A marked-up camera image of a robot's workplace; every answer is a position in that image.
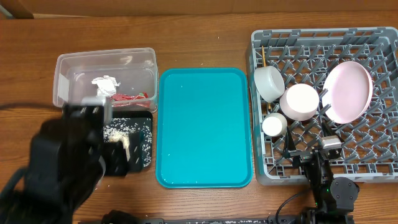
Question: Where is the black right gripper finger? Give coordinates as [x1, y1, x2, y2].
[283, 128, 296, 152]
[321, 121, 342, 140]

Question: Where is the white paper cup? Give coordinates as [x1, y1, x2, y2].
[262, 113, 287, 137]

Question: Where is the pink bowl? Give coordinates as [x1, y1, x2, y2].
[279, 83, 320, 121]

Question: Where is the white round plate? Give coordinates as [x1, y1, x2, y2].
[322, 61, 373, 124]

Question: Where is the red silver snack wrapper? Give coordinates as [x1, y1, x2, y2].
[111, 92, 151, 108]

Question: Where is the grey bowl with food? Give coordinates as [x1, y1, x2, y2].
[254, 66, 285, 103]

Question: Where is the white napkin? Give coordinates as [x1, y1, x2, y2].
[91, 75, 121, 97]

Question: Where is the wooden chopstick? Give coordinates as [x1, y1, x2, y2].
[261, 46, 271, 111]

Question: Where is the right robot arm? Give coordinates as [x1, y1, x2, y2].
[275, 121, 359, 223]

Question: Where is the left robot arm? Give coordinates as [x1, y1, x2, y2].
[1, 105, 142, 224]

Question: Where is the grey dishwasher rack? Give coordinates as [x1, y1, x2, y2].
[247, 27, 397, 182]

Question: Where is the spilled rice pile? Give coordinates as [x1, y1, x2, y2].
[104, 118, 152, 169]

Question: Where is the black tray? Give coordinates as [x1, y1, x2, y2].
[102, 111, 153, 177]

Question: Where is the clear plastic bin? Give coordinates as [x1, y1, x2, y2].
[53, 47, 159, 112]

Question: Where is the teal plastic tray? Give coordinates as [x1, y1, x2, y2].
[155, 68, 253, 189]

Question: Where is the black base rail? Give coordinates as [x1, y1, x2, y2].
[77, 210, 355, 224]

